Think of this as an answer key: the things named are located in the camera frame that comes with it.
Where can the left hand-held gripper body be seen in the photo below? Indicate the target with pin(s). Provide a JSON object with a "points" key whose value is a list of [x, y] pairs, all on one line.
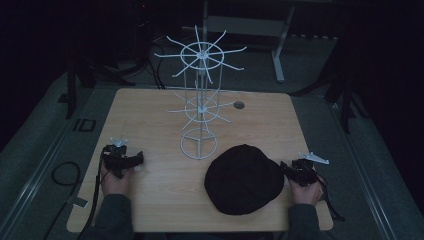
{"points": [[115, 158]]}

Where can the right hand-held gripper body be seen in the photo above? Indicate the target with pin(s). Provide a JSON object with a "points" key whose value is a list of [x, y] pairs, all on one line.
{"points": [[304, 173]]}

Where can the black hat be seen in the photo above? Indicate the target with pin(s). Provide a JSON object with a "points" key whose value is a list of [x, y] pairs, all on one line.
{"points": [[243, 180]]}

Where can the person's right hand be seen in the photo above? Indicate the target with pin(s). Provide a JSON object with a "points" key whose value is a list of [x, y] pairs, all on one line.
{"points": [[308, 195]]}

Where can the person's left hand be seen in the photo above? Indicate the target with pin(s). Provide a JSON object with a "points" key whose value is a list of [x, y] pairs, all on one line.
{"points": [[115, 186]]}

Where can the grey tape piece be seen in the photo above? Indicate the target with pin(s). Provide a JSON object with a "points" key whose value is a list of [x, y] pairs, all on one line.
{"points": [[80, 201]]}

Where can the black metal stand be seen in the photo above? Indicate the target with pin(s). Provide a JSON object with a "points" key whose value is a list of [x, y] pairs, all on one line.
{"points": [[70, 93], [346, 106]]}

